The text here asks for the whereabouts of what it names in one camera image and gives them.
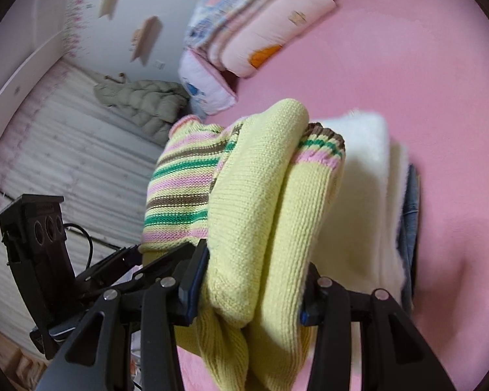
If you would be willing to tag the grey blue folded garment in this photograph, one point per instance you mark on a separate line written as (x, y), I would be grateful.
(409, 232)

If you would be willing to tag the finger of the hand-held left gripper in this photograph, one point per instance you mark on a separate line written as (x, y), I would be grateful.
(106, 269)
(163, 262)

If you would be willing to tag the white fluffy folded sweater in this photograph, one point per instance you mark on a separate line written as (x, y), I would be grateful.
(358, 195)

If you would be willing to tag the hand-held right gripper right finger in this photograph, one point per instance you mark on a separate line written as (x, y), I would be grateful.
(309, 309)

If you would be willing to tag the pink folded quilt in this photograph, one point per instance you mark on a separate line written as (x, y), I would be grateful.
(277, 32)

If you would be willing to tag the pink and white pillow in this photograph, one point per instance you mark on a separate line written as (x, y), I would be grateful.
(205, 83)

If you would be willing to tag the patterned folded quilt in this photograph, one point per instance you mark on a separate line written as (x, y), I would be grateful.
(232, 4)

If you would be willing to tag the yellow striped knit sweater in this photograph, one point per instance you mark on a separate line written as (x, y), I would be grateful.
(248, 211)

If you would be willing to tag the beige puffer jacket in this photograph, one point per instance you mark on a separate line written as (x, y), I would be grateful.
(146, 104)

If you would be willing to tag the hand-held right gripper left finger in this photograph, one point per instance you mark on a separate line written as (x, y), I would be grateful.
(195, 289)

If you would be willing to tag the cream folded garment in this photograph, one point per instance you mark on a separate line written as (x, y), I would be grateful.
(397, 220)

